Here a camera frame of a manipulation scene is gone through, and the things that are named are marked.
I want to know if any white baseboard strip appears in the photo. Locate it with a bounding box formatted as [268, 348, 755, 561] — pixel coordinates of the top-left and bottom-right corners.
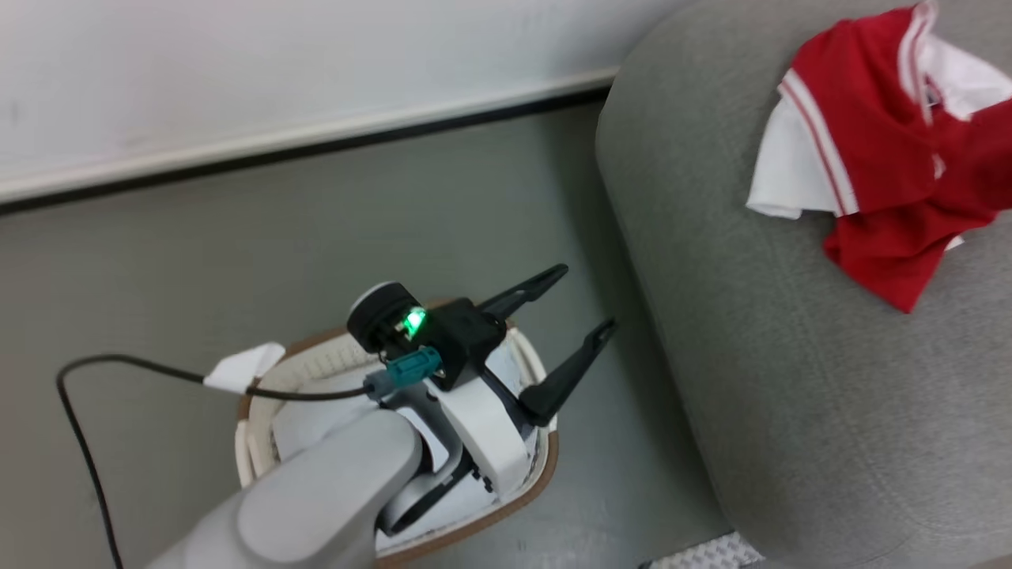
[0, 66, 622, 208]

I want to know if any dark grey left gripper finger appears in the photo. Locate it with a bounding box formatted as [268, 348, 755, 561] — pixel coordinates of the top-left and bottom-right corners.
[517, 318, 617, 428]
[474, 264, 570, 318]

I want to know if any red and white shirt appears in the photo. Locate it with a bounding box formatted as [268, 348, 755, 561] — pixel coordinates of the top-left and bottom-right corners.
[746, 0, 1012, 315]

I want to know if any teal cable connector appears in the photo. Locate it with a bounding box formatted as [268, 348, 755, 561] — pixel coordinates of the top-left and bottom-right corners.
[364, 346, 444, 400]

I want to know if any white textured mat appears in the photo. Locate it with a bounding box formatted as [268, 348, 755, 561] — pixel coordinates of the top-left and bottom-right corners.
[639, 531, 766, 569]

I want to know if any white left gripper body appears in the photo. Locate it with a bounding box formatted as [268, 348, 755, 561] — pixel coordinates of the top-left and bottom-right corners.
[423, 365, 534, 499]

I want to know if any white fabric basket tag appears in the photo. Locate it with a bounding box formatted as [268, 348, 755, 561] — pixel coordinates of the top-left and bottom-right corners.
[203, 341, 287, 394]

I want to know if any thin black cable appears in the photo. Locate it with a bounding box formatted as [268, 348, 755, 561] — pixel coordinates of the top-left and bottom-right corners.
[55, 354, 380, 569]

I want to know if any white laundry basket brown rim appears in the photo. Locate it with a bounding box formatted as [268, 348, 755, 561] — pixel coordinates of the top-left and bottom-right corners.
[235, 296, 560, 568]

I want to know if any grey fabric sofa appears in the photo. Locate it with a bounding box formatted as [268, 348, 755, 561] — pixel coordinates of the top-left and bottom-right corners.
[595, 0, 1012, 569]

